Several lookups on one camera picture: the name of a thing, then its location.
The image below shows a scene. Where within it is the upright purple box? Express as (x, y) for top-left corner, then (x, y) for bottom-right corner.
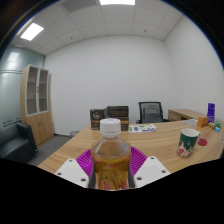
(206, 102), (216, 124)

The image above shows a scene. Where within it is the white printed pamphlet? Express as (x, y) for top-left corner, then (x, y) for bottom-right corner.
(128, 123), (157, 133)

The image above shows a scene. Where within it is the wooden side desk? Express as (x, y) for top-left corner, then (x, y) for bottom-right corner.
(167, 108), (209, 122)

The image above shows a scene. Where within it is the orange cardboard box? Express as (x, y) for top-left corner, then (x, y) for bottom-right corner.
(197, 115), (210, 128)

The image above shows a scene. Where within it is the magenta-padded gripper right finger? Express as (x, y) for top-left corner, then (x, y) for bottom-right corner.
(127, 145), (172, 190)

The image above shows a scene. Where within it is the green floral ceramic mug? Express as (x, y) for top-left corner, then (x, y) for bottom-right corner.
(176, 128), (202, 158)

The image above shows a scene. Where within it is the black leather sofa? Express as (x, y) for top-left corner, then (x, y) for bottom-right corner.
(0, 121), (39, 164)

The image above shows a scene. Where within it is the grey mesh-back office chair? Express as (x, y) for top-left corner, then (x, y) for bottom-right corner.
(135, 101), (170, 125)

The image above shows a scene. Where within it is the amber tea bottle white cap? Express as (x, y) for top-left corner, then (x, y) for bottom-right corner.
(90, 117), (132, 192)

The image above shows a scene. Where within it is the small ceiling light panel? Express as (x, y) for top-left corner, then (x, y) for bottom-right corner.
(19, 22), (45, 42)

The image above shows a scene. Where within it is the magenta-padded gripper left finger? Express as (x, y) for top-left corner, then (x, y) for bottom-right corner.
(54, 148), (98, 190)

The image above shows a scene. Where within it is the small dark cardboard box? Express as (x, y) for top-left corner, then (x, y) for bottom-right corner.
(89, 108), (107, 131)

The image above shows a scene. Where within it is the round white mat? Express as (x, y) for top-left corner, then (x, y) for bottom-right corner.
(183, 118), (199, 127)

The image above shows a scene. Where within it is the ceiling air vent grille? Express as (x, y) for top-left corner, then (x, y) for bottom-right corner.
(59, 0), (98, 13)

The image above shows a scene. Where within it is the brown cardboard box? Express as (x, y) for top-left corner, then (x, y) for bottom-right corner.
(114, 116), (130, 132)

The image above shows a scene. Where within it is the wooden glass-door shelf cabinet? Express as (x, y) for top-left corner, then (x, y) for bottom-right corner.
(19, 64), (54, 147)

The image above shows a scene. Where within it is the large dark cardboard box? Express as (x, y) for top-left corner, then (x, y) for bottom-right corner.
(105, 105), (130, 119)

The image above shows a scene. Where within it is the large ceiling light panel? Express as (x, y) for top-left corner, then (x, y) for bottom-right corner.
(99, 0), (136, 6)

